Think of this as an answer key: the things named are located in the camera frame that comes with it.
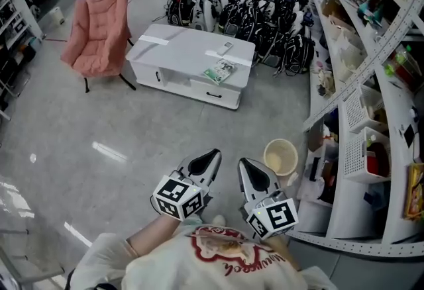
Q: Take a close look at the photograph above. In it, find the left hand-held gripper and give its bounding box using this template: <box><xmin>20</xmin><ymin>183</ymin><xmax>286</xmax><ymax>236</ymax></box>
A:
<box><xmin>151</xmin><ymin>148</ymin><xmax>222</xmax><ymax>222</ymax></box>

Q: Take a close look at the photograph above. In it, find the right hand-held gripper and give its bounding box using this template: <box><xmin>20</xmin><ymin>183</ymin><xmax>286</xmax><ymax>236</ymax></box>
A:
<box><xmin>238</xmin><ymin>158</ymin><xmax>299</xmax><ymax>240</ymax></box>

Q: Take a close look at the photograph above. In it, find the green cover book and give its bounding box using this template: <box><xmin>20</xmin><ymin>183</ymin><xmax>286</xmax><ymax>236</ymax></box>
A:
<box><xmin>203</xmin><ymin>59</ymin><xmax>235</xmax><ymax>86</ymax></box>

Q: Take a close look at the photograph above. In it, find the person's right forearm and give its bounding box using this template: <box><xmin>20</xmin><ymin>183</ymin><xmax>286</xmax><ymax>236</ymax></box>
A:
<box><xmin>266</xmin><ymin>234</ymin><xmax>301</xmax><ymax>272</ymax></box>

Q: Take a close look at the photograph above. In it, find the person's left forearm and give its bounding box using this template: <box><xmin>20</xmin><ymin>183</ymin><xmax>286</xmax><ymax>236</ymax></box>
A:
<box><xmin>127</xmin><ymin>214</ymin><xmax>182</xmax><ymax>258</ymax></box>

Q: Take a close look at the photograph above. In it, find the white marble coffee table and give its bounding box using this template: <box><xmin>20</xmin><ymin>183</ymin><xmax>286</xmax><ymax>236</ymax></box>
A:
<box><xmin>125</xmin><ymin>23</ymin><xmax>256</xmax><ymax>111</ymax></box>

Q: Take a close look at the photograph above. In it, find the beige mesh wastebasket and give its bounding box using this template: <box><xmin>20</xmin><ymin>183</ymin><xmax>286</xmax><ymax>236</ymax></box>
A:
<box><xmin>264</xmin><ymin>138</ymin><xmax>299</xmax><ymax>177</ymax></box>

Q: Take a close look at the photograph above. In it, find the white perforated shelving rack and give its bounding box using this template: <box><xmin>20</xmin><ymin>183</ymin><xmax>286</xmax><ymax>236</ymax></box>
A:
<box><xmin>303</xmin><ymin>0</ymin><xmax>424</xmax><ymax>258</ymax></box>

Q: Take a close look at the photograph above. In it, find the white perforated storage basket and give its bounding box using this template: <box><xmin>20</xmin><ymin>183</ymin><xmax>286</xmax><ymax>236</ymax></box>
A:
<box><xmin>343</xmin><ymin>127</ymin><xmax>394</xmax><ymax>183</ymax></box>
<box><xmin>343</xmin><ymin>85</ymin><xmax>389</xmax><ymax>133</ymax></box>

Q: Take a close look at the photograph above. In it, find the person's white printed t-shirt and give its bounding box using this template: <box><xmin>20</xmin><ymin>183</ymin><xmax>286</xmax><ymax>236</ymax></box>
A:
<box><xmin>71</xmin><ymin>222</ymin><xmax>339</xmax><ymax>290</ymax></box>

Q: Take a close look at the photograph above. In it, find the pile of black white devices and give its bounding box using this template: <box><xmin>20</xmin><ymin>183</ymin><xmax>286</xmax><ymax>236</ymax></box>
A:
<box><xmin>164</xmin><ymin>0</ymin><xmax>316</xmax><ymax>77</ymax></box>

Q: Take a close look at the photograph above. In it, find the yellow framed picture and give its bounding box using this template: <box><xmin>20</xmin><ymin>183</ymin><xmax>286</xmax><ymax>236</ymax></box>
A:
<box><xmin>404</xmin><ymin>162</ymin><xmax>424</xmax><ymax>222</ymax></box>

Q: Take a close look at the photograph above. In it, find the white trash bin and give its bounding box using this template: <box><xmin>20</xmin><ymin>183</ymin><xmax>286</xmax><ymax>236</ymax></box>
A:
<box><xmin>49</xmin><ymin>7</ymin><xmax>66</xmax><ymax>25</ymax></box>

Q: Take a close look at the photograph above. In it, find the white shelf unit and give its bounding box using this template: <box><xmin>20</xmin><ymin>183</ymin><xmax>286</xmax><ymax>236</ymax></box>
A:
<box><xmin>0</xmin><ymin>0</ymin><xmax>44</xmax><ymax>117</ymax></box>

